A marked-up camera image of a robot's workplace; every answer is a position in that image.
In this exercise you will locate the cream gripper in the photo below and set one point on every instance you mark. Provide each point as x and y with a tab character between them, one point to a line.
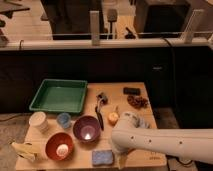
121	160

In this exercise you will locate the blue sponge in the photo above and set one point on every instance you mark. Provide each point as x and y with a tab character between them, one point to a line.
102	157

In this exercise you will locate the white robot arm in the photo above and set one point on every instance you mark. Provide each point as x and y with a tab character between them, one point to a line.
193	144

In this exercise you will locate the green plastic tray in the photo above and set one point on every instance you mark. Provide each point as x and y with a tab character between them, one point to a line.
58	95

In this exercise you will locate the yellow toy fruit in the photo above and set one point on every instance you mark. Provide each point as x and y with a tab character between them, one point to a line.
113	117

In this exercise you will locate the purple bowl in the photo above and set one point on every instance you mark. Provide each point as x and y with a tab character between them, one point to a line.
86	129

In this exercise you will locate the brown toy grapes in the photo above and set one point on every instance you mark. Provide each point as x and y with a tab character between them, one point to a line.
137	101

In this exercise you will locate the white egg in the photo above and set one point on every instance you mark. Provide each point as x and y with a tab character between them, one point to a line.
62	150

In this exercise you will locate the red bowl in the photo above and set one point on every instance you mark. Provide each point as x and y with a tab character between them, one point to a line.
53	143

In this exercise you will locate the black rectangular block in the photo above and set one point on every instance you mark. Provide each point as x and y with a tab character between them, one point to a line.
131	91

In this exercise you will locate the small blue cup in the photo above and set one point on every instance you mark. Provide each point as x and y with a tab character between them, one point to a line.
64	120

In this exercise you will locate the white cup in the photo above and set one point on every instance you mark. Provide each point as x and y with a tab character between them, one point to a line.
39	121

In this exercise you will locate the black handled brush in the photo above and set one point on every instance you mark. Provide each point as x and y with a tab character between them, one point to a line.
101	100

